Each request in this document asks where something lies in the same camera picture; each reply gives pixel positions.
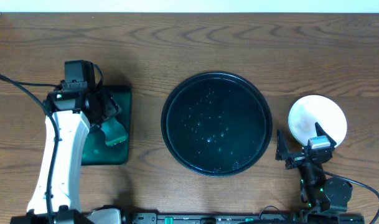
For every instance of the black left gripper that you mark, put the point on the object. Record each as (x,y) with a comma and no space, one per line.
(107,109)

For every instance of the black rectangular soap tray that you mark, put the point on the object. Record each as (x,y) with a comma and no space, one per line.
(95,151)

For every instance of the white plate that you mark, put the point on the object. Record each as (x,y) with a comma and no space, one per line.
(311,109)

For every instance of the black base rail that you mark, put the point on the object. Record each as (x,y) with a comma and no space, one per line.
(153,218)

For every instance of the green wavy sponge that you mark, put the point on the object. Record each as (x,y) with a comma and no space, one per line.
(114,131)

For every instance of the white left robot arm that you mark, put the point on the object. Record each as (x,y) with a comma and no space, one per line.
(70,114)

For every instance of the black round tray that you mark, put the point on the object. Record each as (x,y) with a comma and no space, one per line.
(216,124)

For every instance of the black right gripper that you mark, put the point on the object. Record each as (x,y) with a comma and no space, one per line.
(282,152)

